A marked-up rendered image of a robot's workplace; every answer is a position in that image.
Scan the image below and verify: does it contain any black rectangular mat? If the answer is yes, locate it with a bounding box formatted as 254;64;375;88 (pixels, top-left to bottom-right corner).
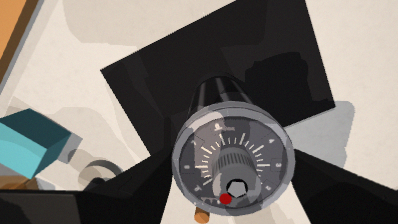
100;0;336;155

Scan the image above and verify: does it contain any teal box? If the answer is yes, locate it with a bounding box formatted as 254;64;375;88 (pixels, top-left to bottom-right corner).
0;108;72;179

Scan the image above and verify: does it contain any brown cardboard box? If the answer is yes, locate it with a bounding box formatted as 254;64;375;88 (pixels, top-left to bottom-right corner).
0;176;39;190

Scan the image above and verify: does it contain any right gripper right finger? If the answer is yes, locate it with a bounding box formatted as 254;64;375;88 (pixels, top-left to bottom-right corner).
291;149;398;224

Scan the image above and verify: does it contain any black hand grinder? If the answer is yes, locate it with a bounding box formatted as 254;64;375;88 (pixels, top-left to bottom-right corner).
171;71;296;216

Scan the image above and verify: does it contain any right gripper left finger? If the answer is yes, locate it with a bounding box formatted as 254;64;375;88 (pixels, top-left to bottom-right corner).
0;146;173;224

